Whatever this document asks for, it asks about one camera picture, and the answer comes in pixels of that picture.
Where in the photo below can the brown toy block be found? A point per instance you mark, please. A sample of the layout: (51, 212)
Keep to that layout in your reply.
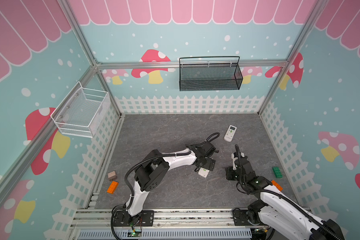
(112, 176)

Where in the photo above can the orange toy brick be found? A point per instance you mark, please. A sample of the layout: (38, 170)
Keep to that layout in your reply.
(112, 188)

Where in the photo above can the white remote with green buttons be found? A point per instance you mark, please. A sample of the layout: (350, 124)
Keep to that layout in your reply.
(203, 172)

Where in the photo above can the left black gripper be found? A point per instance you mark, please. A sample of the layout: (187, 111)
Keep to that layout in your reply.
(207, 166)

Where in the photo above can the white air conditioner remote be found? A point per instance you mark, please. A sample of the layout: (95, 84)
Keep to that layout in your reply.
(230, 133)

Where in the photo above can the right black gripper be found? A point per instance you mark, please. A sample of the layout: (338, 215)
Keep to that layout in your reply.
(238, 162)

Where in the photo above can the green toy brick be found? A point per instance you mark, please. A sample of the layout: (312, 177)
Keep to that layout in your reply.
(277, 172)

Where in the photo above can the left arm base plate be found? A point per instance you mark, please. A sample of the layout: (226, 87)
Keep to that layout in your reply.
(121, 218)

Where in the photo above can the white wire mesh basket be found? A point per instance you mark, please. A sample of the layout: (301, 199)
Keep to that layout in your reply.
(81, 112)

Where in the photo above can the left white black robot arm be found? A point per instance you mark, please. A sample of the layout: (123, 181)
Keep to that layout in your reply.
(149, 173)

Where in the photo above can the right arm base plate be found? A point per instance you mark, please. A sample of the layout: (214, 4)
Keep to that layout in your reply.
(244, 217)

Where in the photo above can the black wire mesh basket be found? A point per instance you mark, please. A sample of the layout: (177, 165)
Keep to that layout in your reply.
(216, 73)

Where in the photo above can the small orange brick right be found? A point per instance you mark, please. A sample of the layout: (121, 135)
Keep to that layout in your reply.
(280, 188)

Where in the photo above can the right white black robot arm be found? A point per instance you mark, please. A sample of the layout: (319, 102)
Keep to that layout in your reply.
(276, 210)

